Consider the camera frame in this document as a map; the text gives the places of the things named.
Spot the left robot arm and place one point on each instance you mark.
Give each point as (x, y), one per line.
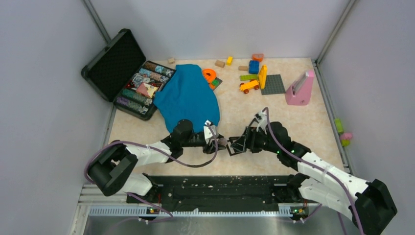
(112, 167)

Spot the black square frame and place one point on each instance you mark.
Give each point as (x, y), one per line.
(236, 145)

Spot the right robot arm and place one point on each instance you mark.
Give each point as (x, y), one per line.
(369, 205)

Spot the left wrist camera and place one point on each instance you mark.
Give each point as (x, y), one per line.
(210, 131)

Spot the black poker chip case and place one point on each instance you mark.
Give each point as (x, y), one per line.
(121, 74)

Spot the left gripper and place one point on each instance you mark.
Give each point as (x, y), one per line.
(209, 150)

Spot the small grey base plate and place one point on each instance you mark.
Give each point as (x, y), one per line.
(213, 88)

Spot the yellow tall brick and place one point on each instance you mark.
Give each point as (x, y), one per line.
(262, 76)

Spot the wooden block left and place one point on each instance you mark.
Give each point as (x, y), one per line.
(171, 60)

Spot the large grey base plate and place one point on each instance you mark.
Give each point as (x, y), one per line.
(274, 85)

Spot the blue brick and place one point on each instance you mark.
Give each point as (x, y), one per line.
(254, 67)

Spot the orange curved brick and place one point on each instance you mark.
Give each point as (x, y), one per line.
(258, 57)

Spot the small green brick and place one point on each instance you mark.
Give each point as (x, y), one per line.
(215, 83)

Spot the small yellow brick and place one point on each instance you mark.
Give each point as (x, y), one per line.
(229, 60)

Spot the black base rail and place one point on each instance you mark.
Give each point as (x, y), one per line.
(228, 194)

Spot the green flat brick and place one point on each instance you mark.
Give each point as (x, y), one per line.
(248, 77)

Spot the yellow toy car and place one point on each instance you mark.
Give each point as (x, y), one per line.
(246, 87)

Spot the orange letter e toy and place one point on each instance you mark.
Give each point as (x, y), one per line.
(209, 75)

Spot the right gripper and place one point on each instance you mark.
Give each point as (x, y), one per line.
(251, 134)

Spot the pink stand with tablet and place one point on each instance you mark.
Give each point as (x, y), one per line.
(299, 92)

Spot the wooden block centre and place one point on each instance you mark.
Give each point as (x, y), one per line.
(220, 63)

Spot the green pink toy outside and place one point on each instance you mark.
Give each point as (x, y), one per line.
(345, 137)

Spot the wooden block by blue brick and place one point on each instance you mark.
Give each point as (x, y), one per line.
(243, 68)

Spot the blue garment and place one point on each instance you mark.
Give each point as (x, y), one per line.
(188, 96)

